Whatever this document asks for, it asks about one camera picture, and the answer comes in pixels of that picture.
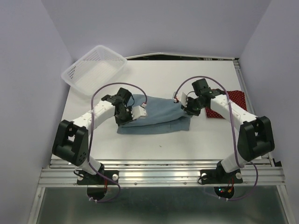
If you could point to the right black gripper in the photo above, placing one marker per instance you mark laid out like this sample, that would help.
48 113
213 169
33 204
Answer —
187 108

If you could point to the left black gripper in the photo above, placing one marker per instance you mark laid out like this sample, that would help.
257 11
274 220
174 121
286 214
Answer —
119 122

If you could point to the light blue denim skirt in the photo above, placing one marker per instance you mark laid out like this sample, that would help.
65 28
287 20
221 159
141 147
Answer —
163 116

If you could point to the red polka dot skirt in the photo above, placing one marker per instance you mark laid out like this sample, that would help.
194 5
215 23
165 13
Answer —
237 97

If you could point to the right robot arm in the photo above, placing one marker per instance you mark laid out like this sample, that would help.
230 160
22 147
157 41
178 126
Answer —
254 138

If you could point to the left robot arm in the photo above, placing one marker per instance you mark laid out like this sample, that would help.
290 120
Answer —
71 142

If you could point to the white plastic basket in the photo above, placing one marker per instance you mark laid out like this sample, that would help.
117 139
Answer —
94 70

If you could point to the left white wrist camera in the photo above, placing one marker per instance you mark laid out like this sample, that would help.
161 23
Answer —
138 112

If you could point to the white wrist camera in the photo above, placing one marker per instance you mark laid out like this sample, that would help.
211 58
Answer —
138 112
181 98

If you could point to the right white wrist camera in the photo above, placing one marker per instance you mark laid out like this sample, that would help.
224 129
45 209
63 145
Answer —
181 98

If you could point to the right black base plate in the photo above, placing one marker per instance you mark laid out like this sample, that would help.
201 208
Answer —
212 176

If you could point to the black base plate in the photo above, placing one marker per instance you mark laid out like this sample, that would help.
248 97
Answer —
88 179
212 176

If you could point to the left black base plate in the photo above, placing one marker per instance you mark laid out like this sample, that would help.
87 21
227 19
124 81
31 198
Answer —
88 179

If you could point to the aluminium frame rail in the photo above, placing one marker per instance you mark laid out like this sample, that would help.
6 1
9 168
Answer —
159 175

